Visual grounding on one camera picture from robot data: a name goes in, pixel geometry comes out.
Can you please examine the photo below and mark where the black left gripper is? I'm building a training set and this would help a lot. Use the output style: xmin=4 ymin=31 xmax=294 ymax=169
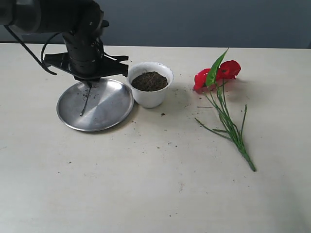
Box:
xmin=43 ymin=33 xmax=128 ymax=87

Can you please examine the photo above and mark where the stainless steel spork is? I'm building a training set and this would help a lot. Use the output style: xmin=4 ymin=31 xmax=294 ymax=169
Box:
xmin=80 ymin=82 xmax=93 ymax=117

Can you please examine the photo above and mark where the artificial red flower stem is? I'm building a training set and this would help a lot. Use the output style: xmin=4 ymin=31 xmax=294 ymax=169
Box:
xmin=193 ymin=49 xmax=257 ymax=172

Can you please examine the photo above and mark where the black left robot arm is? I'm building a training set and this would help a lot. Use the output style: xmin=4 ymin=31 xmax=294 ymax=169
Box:
xmin=0 ymin=0 xmax=128 ymax=82

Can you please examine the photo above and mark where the white scalloped flower pot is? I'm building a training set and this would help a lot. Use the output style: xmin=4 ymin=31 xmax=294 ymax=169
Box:
xmin=127 ymin=62 xmax=174 ymax=108

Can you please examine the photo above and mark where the round stainless steel plate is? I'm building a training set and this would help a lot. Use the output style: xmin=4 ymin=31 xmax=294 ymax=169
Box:
xmin=56 ymin=78 xmax=134 ymax=132

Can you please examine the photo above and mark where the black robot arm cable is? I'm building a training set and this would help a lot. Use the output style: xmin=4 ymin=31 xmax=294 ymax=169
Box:
xmin=3 ymin=24 xmax=129 ymax=76

